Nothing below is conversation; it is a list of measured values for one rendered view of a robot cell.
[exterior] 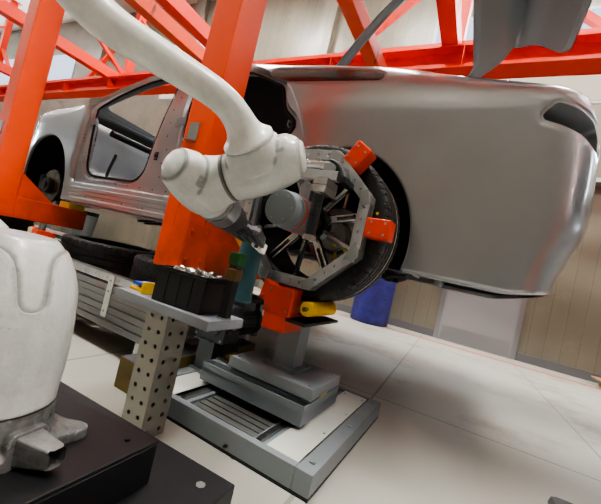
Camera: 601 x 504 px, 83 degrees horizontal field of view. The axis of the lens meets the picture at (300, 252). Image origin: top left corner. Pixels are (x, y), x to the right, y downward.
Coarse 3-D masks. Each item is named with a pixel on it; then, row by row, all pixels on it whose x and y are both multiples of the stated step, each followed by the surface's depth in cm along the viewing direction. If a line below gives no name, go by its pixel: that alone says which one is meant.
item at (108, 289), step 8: (80, 264) 193; (88, 264) 196; (80, 272) 196; (88, 272) 189; (96, 272) 185; (104, 272) 182; (80, 280) 191; (88, 280) 187; (96, 280) 184; (112, 280) 177; (120, 280) 176; (128, 280) 173; (88, 288) 186; (96, 288) 183; (104, 288) 181; (112, 288) 177; (104, 296) 179; (112, 296) 176; (104, 304) 178; (128, 304) 170; (136, 304) 168; (104, 312) 177
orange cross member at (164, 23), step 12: (132, 0) 302; (144, 0) 309; (144, 12) 315; (156, 12) 321; (156, 24) 329; (168, 24) 334; (168, 36) 345; (180, 36) 348; (180, 48) 362; (192, 48) 363; (204, 48) 376
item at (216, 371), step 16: (208, 368) 145; (224, 368) 147; (224, 384) 140; (240, 384) 137; (256, 384) 139; (256, 400) 132; (272, 400) 129; (288, 400) 126; (304, 400) 130; (320, 400) 137; (288, 416) 126; (304, 416) 125
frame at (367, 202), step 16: (352, 176) 125; (368, 192) 121; (256, 208) 147; (368, 208) 120; (352, 240) 121; (352, 256) 120; (272, 272) 135; (320, 272) 125; (336, 272) 124; (304, 288) 127
